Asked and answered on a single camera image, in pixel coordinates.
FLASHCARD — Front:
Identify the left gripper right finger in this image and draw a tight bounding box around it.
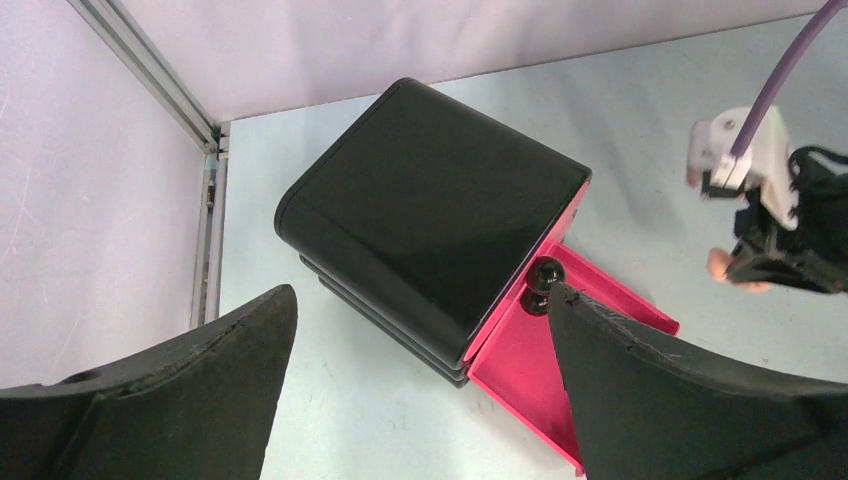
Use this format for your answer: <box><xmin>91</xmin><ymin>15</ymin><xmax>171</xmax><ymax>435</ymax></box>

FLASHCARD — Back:
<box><xmin>548</xmin><ymin>283</ymin><xmax>847</xmax><ymax>479</ymax></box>

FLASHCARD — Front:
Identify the pink bottom drawer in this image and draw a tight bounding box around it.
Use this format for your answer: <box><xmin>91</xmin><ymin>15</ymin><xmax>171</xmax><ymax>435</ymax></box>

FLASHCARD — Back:
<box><xmin>466</xmin><ymin>243</ymin><xmax>680</xmax><ymax>476</ymax></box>

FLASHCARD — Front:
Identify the orange round sponge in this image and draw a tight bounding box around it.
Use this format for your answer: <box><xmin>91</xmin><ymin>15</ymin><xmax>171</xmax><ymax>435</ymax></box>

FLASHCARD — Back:
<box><xmin>706</xmin><ymin>246</ymin><xmax>773</xmax><ymax>295</ymax></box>

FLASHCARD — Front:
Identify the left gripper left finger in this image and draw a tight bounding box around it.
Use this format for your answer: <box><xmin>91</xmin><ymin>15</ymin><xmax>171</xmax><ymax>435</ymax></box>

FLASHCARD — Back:
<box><xmin>1</xmin><ymin>285</ymin><xmax>298</xmax><ymax>479</ymax></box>

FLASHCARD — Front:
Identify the black pink drawer organizer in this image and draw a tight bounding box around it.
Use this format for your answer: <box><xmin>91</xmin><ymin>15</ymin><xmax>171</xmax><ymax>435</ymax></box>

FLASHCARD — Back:
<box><xmin>274</xmin><ymin>78</ymin><xmax>592</xmax><ymax>387</ymax></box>

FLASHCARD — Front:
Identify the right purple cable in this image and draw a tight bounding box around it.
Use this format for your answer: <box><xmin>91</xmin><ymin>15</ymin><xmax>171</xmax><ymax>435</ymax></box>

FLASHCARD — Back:
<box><xmin>728</xmin><ymin>0</ymin><xmax>848</xmax><ymax>160</ymax></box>

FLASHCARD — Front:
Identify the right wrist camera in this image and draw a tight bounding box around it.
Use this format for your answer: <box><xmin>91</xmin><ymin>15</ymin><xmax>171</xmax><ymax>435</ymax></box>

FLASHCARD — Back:
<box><xmin>686</xmin><ymin>106</ymin><xmax>799</xmax><ymax>231</ymax></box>

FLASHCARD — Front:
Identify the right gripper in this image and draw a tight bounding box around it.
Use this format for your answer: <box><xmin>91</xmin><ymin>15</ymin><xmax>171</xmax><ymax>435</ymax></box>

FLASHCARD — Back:
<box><xmin>726</xmin><ymin>145</ymin><xmax>847</xmax><ymax>294</ymax></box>

